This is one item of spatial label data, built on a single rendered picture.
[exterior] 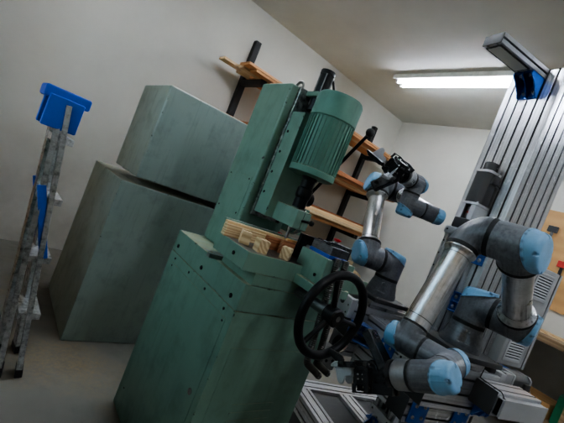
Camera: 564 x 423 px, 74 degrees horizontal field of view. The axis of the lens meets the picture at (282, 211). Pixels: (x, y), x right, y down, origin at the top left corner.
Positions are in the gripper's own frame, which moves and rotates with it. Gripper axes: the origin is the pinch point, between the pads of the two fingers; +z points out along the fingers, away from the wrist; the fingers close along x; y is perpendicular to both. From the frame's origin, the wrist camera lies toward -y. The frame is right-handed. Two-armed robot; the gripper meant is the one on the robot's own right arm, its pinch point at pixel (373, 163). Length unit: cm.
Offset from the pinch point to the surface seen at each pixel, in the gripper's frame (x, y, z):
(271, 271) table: 36, -35, 37
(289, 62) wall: -261, -45, -95
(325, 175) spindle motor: 9.3, -9.6, 23.5
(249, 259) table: 34, -33, 47
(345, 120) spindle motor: -2.2, 7.4, 24.1
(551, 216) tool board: -56, 25, -304
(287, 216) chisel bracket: 12.6, -29.5, 25.9
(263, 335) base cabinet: 48, -53, 30
